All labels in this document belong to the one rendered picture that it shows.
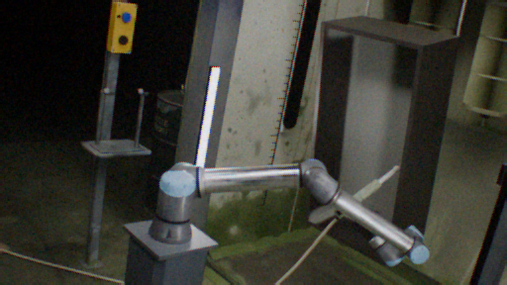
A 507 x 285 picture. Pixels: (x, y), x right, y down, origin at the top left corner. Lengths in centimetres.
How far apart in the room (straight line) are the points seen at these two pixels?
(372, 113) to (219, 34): 98
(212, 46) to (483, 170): 205
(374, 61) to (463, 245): 141
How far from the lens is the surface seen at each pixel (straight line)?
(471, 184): 397
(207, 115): 316
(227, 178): 246
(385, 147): 321
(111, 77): 303
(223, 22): 311
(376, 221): 246
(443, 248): 384
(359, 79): 322
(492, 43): 372
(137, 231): 245
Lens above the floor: 171
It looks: 15 degrees down
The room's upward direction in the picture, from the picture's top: 11 degrees clockwise
